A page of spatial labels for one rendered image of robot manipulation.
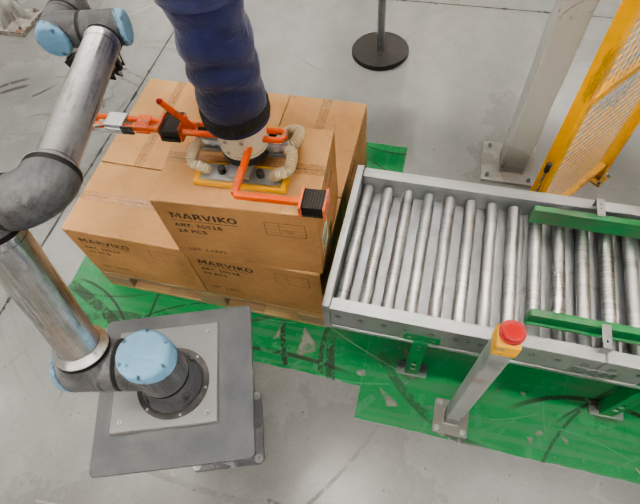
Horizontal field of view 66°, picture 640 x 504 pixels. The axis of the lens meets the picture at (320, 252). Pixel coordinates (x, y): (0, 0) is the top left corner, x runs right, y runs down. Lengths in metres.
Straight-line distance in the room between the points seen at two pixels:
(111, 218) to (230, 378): 1.06
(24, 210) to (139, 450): 0.88
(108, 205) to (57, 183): 1.36
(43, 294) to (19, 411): 1.59
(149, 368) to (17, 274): 0.42
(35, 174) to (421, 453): 1.84
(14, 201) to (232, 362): 0.87
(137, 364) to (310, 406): 1.11
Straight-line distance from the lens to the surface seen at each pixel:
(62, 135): 1.17
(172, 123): 1.83
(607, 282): 2.18
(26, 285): 1.27
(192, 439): 1.64
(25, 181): 1.09
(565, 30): 2.47
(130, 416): 1.70
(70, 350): 1.45
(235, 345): 1.69
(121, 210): 2.40
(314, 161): 1.80
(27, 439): 2.78
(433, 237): 2.16
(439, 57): 3.76
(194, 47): 1.41
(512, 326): 1.42
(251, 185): 1.73
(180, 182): 1.85
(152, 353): 1.44
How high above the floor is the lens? 2.30
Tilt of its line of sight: 59 degrees down
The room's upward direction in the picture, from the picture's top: 8 degrees counter-clockwise
